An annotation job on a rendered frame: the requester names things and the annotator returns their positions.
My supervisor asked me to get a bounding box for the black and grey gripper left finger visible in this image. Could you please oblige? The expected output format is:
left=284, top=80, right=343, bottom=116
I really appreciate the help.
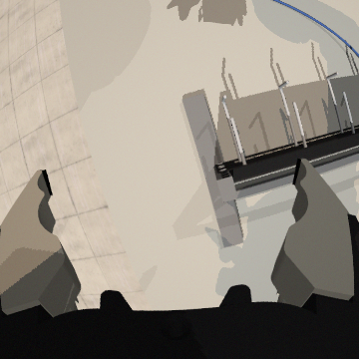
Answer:
left=0, top=170, right=81, bottom=359

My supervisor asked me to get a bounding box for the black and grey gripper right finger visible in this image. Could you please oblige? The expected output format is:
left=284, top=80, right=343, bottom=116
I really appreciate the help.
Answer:
left=271, top=159, right=359, bottom=359

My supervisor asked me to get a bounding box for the black metal rack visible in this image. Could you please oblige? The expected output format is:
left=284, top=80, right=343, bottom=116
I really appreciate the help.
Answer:
left=182, top=72, right=359, bottom=247

